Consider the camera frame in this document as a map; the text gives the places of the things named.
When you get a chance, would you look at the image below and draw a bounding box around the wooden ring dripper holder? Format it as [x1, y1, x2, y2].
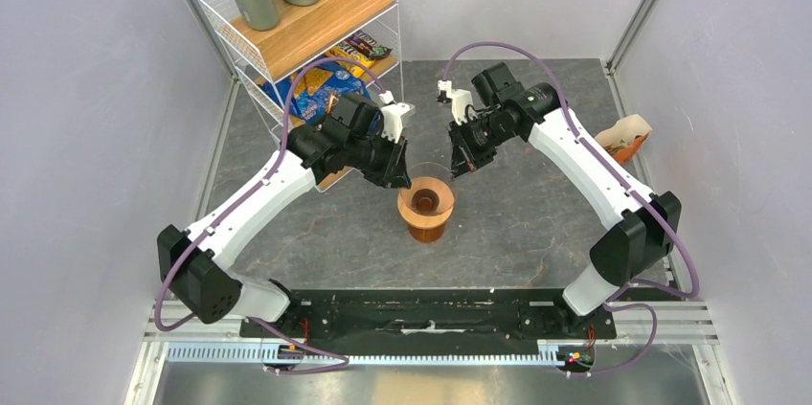
[397, 197, 454, 228]

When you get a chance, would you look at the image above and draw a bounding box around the clear glass dripper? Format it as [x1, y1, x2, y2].
[398, 162, 455, 215]

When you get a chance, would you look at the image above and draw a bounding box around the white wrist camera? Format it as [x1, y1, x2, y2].
[437, 80, 478, 125]
[378, 91, 416, 143]

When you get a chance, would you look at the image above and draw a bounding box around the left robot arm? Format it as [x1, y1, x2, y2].
[157, 93, 415, 337]

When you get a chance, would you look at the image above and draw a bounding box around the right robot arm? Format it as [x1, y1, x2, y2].
[438, 62, 682, 337]

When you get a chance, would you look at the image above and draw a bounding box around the brown candy bag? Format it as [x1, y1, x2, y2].
[346, 30, 392, 60]

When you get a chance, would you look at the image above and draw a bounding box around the yellow candy bag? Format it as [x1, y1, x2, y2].
[325, 42, 376, 79]

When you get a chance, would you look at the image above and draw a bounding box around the coffee filter box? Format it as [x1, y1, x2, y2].
[595, 114, 652, 164]

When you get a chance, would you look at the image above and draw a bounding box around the purple cable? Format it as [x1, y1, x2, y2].
[153, 57, 388, 374]
[442, 41, 701, 379]

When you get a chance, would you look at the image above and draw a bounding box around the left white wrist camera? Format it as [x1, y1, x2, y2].
[378, 91, 416, 143]

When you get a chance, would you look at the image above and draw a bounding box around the blue Doritos bag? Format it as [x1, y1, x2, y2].
[260, 61, 371, 124]

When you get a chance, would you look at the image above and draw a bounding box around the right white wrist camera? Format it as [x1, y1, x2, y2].
[437, 80, 478, 125]

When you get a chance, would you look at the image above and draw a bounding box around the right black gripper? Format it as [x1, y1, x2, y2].
[445, 108, 515, 181]

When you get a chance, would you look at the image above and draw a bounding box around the amber glass carafe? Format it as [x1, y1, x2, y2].
[409, 224, 445, 243]

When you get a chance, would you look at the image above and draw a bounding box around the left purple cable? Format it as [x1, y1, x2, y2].
[153, 57, 388, 374]

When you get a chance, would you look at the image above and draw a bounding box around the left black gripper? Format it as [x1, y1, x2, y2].
[346, 128, 411, 190]

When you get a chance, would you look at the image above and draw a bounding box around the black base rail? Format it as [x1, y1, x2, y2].
[276, 288, 617, 356]

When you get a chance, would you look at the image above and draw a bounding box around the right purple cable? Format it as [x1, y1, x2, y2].
[442, 41, 701, 379]

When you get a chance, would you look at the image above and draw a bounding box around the white wire wooden shelf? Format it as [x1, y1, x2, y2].
[196, 0, 407, 194]

